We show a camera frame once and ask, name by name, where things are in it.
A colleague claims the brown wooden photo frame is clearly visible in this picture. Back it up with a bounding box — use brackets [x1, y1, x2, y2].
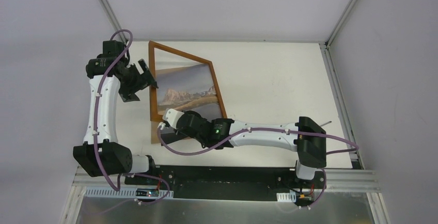
[148, 41, 227, 122]

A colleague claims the mountain landscape photo print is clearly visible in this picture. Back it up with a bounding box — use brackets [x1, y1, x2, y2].
[156, 63, 225, 120]

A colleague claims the brown fibreboard backing board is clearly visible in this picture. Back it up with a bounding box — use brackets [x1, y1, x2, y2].
[151, 122, 179, 144]

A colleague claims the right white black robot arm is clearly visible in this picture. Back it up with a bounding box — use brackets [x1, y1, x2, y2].
[157, 108, 327, 188]

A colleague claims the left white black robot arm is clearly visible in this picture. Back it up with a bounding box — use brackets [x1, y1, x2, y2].
[73, 40, 158, 185]

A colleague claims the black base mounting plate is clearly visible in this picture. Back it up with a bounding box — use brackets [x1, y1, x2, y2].
[124, 165, 326, 202]

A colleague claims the left white cable duct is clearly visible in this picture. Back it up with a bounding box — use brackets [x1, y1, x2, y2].
[84, 186, 174, 200]

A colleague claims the white cable duct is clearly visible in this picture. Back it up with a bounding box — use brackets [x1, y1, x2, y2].
[84, 186, 174, 200]
[276, 192, 296, 203]

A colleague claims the right white cable duct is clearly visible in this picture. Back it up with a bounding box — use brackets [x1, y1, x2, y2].
[276, 192, 296, 203]

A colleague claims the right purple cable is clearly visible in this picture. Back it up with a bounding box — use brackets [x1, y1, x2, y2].
[157, 122, 360, 210]

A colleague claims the aluminium front rail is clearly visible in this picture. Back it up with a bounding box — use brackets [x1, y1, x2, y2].
[72, 166, 381, 193]

